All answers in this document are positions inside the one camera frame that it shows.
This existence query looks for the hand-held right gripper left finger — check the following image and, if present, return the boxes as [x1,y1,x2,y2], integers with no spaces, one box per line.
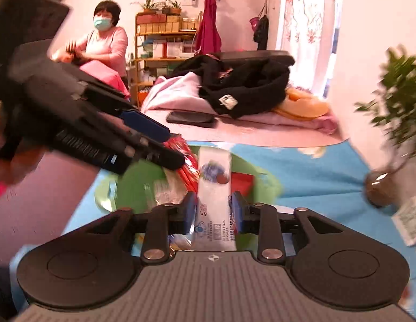
[84,191,198,263]

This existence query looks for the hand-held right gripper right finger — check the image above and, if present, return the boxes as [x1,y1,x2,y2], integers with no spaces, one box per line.
[231,191,344,264]

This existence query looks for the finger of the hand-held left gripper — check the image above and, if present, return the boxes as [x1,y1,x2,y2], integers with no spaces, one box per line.
[119,108,171,142]
[130,137,187,171]

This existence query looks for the pink red snack packet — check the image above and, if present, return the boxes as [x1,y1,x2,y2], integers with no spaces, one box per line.
[231,172,256,196]

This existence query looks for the white blue snack packet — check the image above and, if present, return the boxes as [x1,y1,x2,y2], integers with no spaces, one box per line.
[189,146,241,252]

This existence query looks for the green plastic bowl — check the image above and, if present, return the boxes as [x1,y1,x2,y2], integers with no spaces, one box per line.
[94,144,284,242]

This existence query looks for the person's left hand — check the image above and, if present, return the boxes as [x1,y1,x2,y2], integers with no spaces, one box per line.
[0,139,46,185]

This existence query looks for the black tablet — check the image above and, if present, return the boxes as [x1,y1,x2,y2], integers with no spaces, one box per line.
[166,110,217,129]

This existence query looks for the pink blanket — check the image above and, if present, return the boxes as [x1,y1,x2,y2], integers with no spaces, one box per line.
[140,73,350,149]

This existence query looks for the pink cloth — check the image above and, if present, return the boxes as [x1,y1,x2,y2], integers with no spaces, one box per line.
[79,58,130,98]

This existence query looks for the bamboo shelf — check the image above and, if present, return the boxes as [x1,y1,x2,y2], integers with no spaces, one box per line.
[134,11,202,108]

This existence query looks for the blue tablecloth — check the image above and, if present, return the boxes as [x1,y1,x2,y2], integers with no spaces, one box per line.
[62,141,416,309]

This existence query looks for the black jacket with white tag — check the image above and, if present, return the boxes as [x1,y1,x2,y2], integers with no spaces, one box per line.
[173,54,291,119]

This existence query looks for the dark red coat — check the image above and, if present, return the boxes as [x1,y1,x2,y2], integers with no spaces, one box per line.
[194,0,222,55]

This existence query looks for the potted plants on shelf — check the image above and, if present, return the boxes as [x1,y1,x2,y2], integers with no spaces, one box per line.
[131,0,184,16]

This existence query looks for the black flat board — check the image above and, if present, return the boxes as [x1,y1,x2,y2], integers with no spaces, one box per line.
[216,50,296,68]

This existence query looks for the black hanging garment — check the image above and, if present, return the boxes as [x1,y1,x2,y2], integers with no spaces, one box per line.
[253,15,270,52]

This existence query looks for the small white patterned box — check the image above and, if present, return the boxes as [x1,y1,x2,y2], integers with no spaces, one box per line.
[392,195,416,248]

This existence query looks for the floral curtain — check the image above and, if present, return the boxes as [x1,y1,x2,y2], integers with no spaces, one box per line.
[281,0,338,95]

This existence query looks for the leafy plant in glass vase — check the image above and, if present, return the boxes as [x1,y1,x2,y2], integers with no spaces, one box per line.
[354,45,416,209]

